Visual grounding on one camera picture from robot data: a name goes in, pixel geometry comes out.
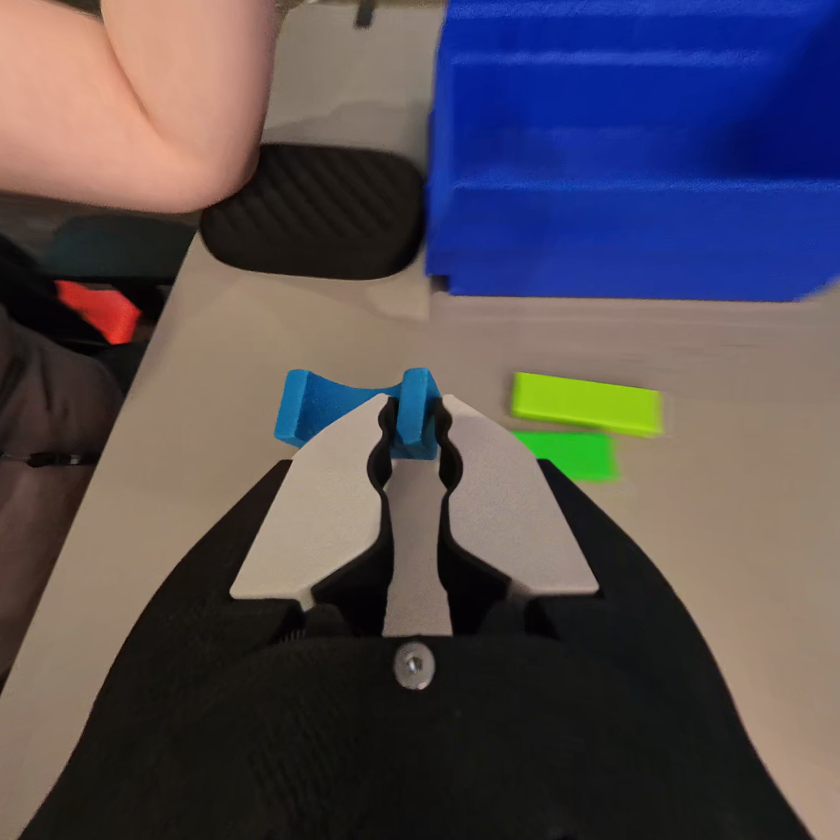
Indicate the lime green plank block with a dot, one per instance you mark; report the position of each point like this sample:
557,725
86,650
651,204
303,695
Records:
584,403

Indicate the blue plastic bin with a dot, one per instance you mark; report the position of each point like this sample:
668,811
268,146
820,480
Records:
630,145

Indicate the red plastic item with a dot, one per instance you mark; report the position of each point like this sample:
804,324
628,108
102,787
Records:
103,313

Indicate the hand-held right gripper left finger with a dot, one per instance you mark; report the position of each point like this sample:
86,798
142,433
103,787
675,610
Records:
315,525

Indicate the black mesh pad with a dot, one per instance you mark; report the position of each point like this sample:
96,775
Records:
315,210

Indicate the blue arch block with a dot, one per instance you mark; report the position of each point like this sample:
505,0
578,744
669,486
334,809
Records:
309,394

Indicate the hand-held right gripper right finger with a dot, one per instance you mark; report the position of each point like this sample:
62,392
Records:
519,525

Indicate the person's left forearm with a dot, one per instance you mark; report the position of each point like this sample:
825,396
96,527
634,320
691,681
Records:
131,92

